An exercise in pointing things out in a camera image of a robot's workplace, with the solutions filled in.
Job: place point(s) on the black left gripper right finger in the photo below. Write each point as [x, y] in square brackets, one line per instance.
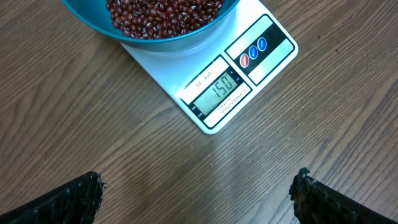
[316, 203]

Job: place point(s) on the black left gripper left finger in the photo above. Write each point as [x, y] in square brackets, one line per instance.
[76, 202]

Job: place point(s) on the white digital kitchen scale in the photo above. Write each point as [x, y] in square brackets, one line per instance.
[214, 79]

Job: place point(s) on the red beans in bowl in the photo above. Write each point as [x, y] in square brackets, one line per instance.
[161, 19]

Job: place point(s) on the teal plastic bowl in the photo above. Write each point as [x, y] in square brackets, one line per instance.
[94, 14]

